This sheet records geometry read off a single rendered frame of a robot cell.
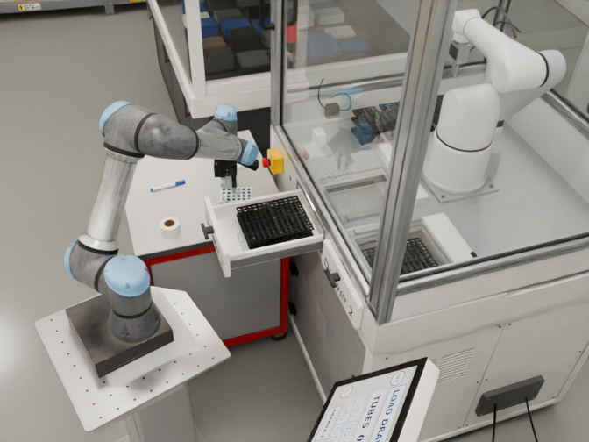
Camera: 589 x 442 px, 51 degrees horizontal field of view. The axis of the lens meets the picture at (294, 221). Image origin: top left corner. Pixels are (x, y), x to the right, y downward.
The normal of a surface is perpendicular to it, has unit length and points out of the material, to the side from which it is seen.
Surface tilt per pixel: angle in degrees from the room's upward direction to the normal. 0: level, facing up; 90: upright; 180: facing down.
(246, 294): 90
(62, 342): 0
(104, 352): 3
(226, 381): 0
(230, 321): 90
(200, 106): 90
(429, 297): 90
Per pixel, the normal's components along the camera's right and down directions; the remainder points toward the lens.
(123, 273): 0.17, -0.70
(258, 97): 0.32, 0.65
